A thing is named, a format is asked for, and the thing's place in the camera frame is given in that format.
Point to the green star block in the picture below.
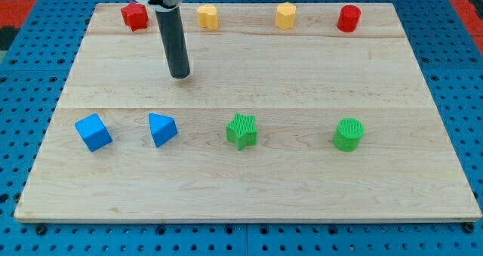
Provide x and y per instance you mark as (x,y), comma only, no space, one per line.
(242,131)

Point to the wooden board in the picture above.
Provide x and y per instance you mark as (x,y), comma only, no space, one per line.
(298,83)

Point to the blue triangle block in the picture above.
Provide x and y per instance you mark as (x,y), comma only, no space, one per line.
(162,128)

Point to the green cylinder block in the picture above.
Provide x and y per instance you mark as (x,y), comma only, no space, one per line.
(348,134)

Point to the yellow heart block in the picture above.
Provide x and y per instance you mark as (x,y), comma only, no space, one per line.
(208,17)

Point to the yellow hexagon block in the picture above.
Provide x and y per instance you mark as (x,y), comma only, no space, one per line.
(285,15)

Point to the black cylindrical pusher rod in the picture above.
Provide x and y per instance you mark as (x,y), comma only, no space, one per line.
(174,43)

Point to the blue cube block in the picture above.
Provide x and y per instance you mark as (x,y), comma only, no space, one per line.
(93,132)

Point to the red star block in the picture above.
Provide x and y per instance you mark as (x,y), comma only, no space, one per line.
(135,16)

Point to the red cylinder block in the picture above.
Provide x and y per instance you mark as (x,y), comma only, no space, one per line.
(348,18)

